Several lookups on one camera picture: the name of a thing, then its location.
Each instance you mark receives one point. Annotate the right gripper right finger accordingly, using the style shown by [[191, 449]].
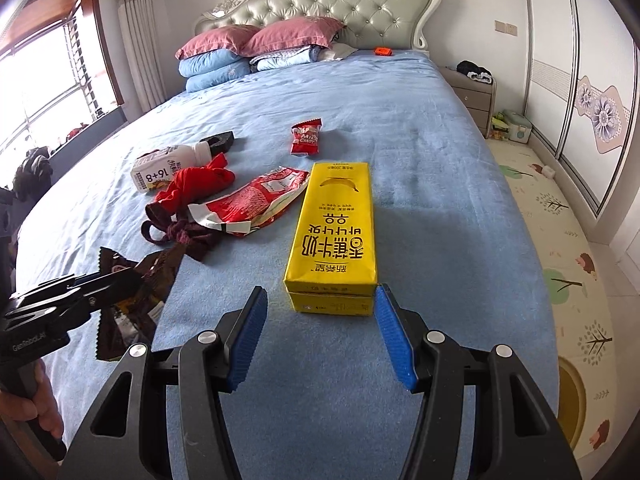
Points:
[[402, 331]]

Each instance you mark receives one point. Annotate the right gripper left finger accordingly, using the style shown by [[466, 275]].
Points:
[[240, 332]]

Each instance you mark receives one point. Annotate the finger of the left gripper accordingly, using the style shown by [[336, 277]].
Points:
[[86, 283], [72, 308]]

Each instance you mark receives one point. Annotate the brown snack wrapper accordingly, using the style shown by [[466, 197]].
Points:
[[133, 310]]

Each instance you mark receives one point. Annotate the yellow banana milk box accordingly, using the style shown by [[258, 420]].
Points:
[[332, 264]]

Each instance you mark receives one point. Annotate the yellow trash bin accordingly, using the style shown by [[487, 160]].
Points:
[[572, 402]]

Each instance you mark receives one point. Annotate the left hand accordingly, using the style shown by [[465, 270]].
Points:
[[41, 406]]

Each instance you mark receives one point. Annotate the dark maroon hair band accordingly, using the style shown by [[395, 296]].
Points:
[[159, 228]]

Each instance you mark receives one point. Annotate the red cloth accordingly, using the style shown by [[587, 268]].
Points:
[[193, 184]]

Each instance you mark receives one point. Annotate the white yogurt drink bottle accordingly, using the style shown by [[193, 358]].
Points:
[[160, 166]]

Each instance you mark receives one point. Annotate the red white snack bag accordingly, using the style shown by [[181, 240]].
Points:
[[255, 205]]

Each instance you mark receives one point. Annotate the black clothes on windowsill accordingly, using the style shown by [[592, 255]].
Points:
[[33, 177]]

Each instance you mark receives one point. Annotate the black small box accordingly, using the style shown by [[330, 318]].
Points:
[[219, 142]]

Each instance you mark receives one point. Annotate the blue bed sheet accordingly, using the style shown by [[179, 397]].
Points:
[[413, 187]]

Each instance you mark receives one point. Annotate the patterned floor play mat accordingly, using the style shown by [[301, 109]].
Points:
[[582, 319]]

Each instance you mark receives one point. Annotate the small red snack packet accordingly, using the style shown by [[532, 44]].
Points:
[[305, 137]]

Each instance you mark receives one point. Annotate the blue folded quilt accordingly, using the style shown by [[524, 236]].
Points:
[[209, 69]]

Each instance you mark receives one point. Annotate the small white floor box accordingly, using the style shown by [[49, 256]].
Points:
[[548, 172]]

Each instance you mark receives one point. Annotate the green white storage box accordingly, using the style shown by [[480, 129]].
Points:
[[519, 126]]

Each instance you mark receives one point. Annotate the grey bedside nightstand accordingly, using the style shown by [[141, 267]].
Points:
[[479, 98]]

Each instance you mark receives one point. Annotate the left pink pillow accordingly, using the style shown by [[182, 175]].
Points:
[[231, 37]]

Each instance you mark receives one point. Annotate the pink pillow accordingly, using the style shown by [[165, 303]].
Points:
[[231, 37], [301, 31]]

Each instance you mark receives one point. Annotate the black white clothes pile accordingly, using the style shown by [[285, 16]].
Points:
[[475, 72]]

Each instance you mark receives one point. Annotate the beige curtain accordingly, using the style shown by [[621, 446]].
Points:
[[139, 35]]

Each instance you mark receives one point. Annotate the small orange object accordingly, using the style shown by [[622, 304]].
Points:
[[383, 51]]

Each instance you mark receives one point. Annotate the light blue folded blanket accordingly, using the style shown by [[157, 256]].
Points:
[[301, 55]]

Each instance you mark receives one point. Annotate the right pink pillow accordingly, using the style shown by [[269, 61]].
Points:
[[301, 31]]

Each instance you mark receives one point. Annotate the green tufted headboard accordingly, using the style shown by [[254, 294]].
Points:
[[367, 24]]

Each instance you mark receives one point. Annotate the white sliding wardrobe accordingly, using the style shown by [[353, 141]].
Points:
[[583, 90]]

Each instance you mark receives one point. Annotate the window with wooden frame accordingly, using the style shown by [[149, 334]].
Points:
[[57, 76]]

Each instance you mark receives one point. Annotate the wall switch plate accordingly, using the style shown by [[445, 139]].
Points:
[[506, 28]]

